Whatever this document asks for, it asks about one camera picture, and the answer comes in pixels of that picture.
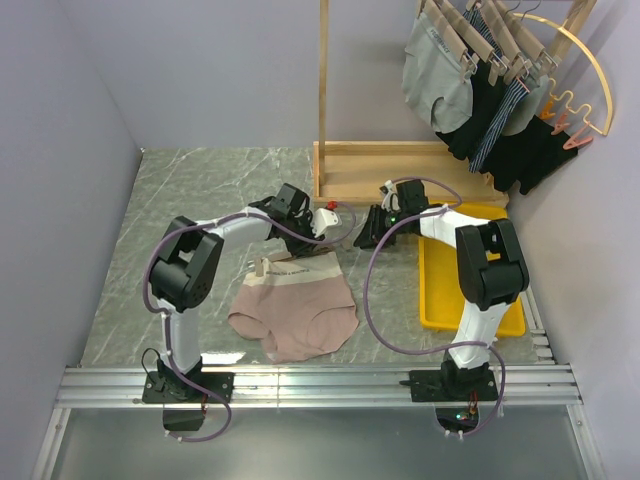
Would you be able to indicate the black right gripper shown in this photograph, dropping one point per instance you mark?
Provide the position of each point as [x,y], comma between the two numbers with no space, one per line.
[373,231]

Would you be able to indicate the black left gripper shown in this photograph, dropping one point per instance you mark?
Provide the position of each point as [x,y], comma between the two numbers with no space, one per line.
[301,250]

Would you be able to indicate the beige clip hanger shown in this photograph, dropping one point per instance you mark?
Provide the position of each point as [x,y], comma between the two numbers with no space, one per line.
[259,263]

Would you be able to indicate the pink and cream underwear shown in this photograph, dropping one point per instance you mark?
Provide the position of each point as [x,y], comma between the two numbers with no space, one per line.
[297,310]

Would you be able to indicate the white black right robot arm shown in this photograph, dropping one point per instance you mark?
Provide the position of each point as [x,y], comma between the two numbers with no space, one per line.
[417,215]

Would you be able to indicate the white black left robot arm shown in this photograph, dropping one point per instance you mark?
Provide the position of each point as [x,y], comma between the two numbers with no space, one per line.
[183,267]

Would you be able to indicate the black hanging underwear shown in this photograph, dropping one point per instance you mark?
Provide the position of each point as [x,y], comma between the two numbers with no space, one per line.
[486,100]
[528,157]

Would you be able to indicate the black rear hanging underwear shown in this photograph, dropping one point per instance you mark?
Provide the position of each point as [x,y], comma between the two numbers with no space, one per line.
[528,157]

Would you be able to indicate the light grey hanging underwear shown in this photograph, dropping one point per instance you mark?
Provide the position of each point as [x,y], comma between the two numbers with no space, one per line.
[526,108]

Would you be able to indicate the beige hanger on grey underwear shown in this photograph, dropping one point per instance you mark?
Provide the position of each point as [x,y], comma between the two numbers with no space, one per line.
[450,37]

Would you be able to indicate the striped blue hanging underwear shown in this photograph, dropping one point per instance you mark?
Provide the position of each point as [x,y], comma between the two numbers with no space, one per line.
[515,91]

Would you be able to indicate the orange wavy clip hanger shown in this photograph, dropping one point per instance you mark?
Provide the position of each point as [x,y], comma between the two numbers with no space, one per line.
[572,121]

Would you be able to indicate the yellow plastic tray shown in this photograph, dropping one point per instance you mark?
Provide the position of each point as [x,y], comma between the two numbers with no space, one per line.
[469,268]

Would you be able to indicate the gold metal arc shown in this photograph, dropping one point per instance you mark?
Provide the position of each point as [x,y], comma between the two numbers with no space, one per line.
[587,79]

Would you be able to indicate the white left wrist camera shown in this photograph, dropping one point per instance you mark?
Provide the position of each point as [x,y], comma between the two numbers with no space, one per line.
[325,220]

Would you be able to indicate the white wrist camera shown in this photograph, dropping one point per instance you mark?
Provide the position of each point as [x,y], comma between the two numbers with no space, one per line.
[390,201]
[325,220]

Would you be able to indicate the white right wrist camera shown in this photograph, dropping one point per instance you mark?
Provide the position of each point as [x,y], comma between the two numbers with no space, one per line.
[390,201]

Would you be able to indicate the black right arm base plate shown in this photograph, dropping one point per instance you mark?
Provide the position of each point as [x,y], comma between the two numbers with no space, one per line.
[451,385]

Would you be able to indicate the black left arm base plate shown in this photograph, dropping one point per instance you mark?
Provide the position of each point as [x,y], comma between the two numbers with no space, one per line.
[164,389]

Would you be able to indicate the wooden rack upright post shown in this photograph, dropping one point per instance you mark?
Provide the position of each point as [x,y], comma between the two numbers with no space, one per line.
[324,95]

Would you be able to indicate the aluminium rail frame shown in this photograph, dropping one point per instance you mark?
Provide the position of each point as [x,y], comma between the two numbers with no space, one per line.
[345,416]

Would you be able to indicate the wooden rack right post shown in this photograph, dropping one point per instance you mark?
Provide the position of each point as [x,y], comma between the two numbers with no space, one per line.
[567,32]

